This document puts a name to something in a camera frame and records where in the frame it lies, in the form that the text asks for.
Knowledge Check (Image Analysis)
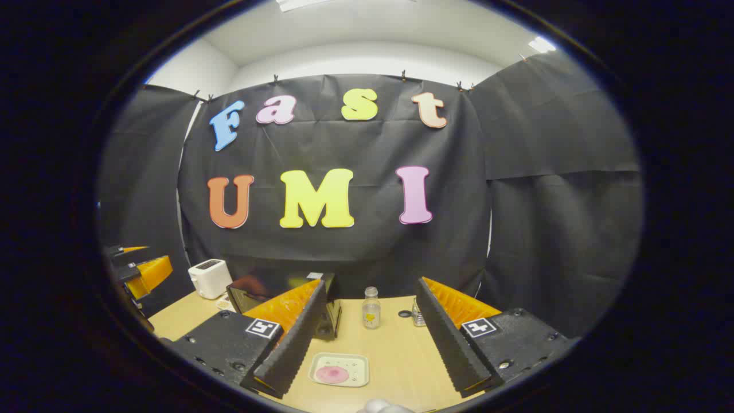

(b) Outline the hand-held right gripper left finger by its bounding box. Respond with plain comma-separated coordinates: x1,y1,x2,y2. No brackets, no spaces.
169,279,328,400

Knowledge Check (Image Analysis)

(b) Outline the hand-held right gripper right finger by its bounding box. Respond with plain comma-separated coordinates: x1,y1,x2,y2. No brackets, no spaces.
414,276,580,398

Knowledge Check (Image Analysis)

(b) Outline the pink round food slice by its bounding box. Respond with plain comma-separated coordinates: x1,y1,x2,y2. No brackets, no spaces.
315,366,350,384

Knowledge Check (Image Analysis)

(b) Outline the white square plate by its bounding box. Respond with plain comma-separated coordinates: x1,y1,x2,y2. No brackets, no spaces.
309,352,370,388

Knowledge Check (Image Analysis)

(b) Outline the black electric oven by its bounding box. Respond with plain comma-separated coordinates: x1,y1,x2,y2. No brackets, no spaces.
226,272,343,340

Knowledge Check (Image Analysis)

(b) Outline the white toaster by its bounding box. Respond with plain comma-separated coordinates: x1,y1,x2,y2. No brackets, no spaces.
188,259,233,300

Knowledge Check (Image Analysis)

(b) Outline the clear bottle with yellow label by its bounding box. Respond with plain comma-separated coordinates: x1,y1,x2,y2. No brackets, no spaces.
362,286,381,330

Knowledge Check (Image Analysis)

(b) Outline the black backdrop cloth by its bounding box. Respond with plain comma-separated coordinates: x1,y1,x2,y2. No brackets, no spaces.
97,52,644,340

